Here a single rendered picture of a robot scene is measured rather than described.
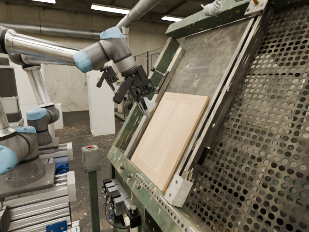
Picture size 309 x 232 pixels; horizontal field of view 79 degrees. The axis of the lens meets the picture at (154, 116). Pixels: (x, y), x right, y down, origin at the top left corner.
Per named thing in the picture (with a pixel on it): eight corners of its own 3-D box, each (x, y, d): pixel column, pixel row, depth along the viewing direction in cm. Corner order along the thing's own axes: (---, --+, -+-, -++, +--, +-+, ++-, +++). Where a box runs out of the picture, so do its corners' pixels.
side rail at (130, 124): (123, 148, 169) (112, 144, 163) (176, 44, 178) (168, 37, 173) (125, 150, 164) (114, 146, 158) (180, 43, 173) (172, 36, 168)
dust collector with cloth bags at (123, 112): (114, 116, 756) (111, 59, 714) (130, 114, 785) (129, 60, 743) (123, 123, 634) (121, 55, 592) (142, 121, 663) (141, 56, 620)
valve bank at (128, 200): (98, 201, 139) (96, 172, 134) (116, 196, 146) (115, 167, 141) (120, 256, 96) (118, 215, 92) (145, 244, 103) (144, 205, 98)
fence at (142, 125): (127, 156, 145) (123, 154, 143) (181, 51, 153) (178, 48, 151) (129, 158, 140) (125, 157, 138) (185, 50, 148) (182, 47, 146)
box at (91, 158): (82, 167, 154) (81, 147, 151) (97, 164, 160) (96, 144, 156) (85, 173, 144) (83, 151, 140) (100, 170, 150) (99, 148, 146)
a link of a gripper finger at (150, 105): (161, 113, 78) (152, 93, 74) (150, 120, 76) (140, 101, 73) (158, 112, 80) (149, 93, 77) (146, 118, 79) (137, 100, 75)
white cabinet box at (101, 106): (90, 130, 543) (85, 56, 503) (110, 128, 566) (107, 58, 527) (93, 136, 488) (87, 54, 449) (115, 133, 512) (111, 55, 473)
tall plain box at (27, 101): (24, 153, 378) (11, 63, 344) (57, 148, 402) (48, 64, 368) (12, 172, 297) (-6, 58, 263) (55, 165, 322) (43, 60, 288)
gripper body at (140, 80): (156, 91, 74) (143, 63, 70) (138, 102, 72) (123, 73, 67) (149, 90, 81) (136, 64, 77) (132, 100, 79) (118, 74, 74)
